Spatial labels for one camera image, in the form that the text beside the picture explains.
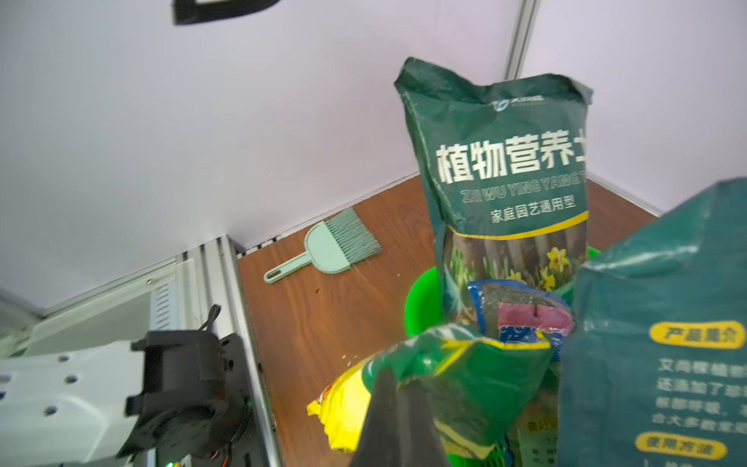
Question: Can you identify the light green blue-edged bag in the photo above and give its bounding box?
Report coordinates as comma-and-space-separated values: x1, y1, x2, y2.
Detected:
468, 279, 575, 362

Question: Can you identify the teal and yellow fertilizer bag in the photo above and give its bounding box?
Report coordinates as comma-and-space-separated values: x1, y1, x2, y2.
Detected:
556, 178, 746, 466

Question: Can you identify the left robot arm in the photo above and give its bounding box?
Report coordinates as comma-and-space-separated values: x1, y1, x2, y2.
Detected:
1, 331, 251, 466

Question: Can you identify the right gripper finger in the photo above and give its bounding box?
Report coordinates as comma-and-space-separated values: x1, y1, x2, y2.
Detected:
349, 369, 451, 467

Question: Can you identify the mint green hand brush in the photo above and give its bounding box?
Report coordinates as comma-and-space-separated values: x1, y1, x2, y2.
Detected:
264, 207, 382, 284

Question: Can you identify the yellow green packet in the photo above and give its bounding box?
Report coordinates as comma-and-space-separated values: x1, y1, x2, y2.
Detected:
307, 324, 554, 459

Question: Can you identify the dark green flower soil bag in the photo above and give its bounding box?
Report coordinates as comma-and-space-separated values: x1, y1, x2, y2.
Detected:
395, 58, 593, 323

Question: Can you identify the green plastic basket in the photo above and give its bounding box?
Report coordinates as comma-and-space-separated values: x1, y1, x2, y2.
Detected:
405, 248, 598, 466

